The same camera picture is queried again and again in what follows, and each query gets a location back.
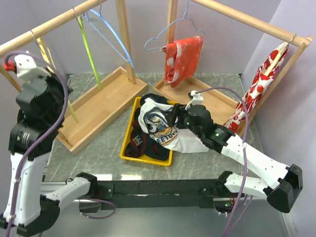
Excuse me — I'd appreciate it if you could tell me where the yellow hanger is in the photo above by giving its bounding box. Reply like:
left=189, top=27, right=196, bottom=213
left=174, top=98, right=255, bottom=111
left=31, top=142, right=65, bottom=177
left=36, top=38, right=79, bottom=123

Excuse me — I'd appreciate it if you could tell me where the orange tie-dye garment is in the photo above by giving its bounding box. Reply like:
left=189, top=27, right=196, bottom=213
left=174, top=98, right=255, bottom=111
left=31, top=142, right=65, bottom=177
left=160, top=36, right=203, bottom=88

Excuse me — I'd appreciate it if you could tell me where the dark navy garment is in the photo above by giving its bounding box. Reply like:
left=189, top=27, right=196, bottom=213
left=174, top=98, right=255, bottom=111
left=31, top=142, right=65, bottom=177
left=123, top=93, right=173, bottom=162

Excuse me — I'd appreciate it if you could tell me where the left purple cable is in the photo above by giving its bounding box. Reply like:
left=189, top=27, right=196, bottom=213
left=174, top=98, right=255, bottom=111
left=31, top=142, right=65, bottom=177
left=3, top=51, right=70, bottom=237

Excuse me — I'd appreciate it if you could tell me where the red floral white garment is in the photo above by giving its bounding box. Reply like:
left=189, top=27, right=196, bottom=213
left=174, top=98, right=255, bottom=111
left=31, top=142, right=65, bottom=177
left=224, top=46, right=289, bottom=132

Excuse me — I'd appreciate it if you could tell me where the wooden clothes rack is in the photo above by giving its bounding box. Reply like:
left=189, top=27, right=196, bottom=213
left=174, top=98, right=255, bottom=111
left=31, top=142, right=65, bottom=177
left=152, top=0, right=314, bottom=123
left=0, top=0, right=148, bottom=154

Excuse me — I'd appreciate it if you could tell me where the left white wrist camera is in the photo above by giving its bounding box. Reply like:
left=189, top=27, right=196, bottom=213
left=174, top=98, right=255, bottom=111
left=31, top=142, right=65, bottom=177
left=3, top=51, right=52, bottom=82

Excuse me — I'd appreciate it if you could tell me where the yellow plastic bin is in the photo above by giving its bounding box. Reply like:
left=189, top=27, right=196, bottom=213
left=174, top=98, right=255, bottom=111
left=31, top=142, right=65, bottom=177
left=119, top=96, right=180, bottom=167

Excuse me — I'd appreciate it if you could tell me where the right wooden clothes rack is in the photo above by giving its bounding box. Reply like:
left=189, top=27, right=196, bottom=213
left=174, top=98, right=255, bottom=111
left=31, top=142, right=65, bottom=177
left=152, top=0, right=314, bottom=123

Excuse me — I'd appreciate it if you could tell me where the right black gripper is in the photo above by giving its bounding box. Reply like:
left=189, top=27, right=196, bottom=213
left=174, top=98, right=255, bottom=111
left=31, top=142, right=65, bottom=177
left=164, top=103, right=203, bottom=139

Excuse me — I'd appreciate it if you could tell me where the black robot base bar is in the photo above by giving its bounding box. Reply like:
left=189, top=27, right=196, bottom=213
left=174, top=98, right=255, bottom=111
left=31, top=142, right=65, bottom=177
left=69, top=176, right=245, bottom=214

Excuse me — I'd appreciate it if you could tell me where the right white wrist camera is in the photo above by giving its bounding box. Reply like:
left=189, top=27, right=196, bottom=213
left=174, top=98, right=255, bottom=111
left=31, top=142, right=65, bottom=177
left=185, top=90, right=204, bottom=110

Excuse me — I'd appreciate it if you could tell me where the left wooden clothes rack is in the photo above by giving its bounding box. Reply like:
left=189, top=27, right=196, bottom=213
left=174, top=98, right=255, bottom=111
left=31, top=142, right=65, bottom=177
left=0, top=0, right=148, bottom=154

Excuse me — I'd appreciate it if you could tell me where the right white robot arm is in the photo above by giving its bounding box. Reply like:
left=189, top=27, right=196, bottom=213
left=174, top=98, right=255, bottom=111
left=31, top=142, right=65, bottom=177
left=166, top=104, right=303, bottom=213

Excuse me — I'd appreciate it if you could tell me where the white graphic tank top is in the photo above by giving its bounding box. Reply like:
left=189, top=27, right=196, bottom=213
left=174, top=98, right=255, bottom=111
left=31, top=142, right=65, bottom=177
left=138, top=94, right=209, bottom=154

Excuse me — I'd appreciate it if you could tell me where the blue wire hanger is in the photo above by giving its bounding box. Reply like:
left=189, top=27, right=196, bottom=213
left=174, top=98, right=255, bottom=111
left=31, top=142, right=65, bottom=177
left=143, top=0, right=205, bottom=51

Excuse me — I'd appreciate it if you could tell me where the green hanger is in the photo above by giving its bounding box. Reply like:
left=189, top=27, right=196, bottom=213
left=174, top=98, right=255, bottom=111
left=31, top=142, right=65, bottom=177
left=77, top=16, right=103, bottom=90

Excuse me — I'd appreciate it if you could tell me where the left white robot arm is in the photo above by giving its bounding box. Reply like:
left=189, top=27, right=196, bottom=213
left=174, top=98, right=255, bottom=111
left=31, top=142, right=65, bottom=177
left=0, top=75, right=99, bottom=237

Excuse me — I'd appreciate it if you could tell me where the wooden hanger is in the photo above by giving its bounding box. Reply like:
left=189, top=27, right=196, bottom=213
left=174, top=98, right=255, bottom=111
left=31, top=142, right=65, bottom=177
left=264, top=42, right=289, bottom=77

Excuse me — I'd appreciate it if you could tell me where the blue plastic hanger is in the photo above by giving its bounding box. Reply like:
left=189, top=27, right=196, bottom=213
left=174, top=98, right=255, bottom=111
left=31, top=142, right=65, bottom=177
left=83, top=9, right=134, bottom=68

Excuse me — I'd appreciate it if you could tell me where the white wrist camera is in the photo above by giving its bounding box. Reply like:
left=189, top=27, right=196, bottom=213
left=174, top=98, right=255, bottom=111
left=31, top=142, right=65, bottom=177
left=185, top=90, right=204, bottom=110
left=3, top=51, right=52, bottom=82

